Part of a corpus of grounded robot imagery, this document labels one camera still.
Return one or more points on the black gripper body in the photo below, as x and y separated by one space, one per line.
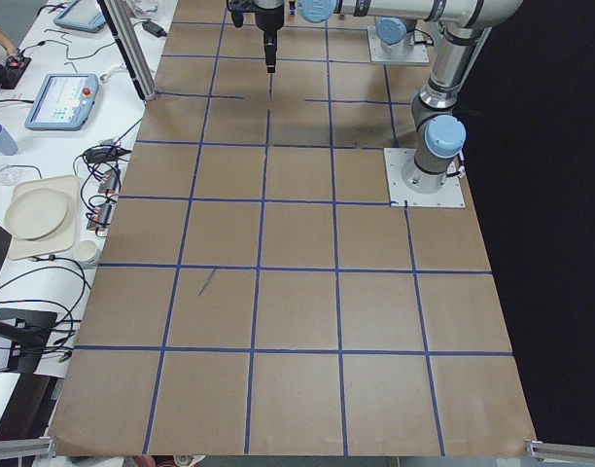
266 19

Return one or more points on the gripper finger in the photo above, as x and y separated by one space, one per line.
270 50

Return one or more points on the black monitor stand base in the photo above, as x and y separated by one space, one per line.
23 338

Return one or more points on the black power adapter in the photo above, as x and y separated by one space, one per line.
154 29

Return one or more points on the far teach pendant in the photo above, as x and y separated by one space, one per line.
83 15

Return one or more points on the teach pendant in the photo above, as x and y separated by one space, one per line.
64 102
83 15

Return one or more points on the near teach pendant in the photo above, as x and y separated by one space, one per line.
64 102

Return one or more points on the far usb hub box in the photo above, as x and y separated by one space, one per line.
110 181

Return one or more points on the usb hub box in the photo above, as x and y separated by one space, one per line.
99 217
110 181

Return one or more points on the near usb hub box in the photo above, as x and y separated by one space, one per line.
99 217

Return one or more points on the white paper cup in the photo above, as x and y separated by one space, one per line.
87 253

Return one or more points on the beige tray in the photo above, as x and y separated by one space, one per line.
62 238

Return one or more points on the blue plastic cup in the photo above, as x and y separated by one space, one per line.
8 145

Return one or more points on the beige round plate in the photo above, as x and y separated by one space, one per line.
35 214

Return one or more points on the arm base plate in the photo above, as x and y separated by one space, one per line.
408 186
404 52

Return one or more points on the aluminium frame post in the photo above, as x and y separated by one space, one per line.
127 42

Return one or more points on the left bottom frame bracket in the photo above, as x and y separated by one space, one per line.
18 449

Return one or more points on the frame bracket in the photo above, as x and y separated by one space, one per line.
18 449
561 452

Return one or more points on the right bottom frame bracket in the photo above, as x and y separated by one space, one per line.
561 452

